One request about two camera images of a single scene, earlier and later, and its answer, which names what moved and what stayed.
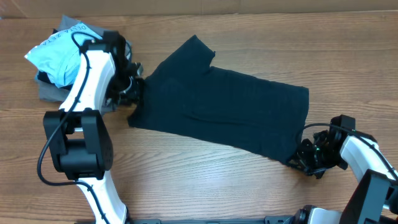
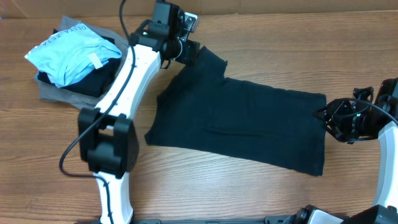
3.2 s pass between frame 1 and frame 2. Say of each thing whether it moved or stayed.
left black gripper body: moved
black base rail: stayed
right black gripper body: moved
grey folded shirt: stayed
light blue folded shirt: stayed
